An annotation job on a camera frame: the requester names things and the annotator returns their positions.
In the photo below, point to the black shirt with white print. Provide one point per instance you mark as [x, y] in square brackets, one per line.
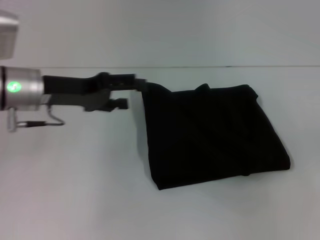
[212, 135]

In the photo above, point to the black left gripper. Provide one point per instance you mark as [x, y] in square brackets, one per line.
[72, 90]

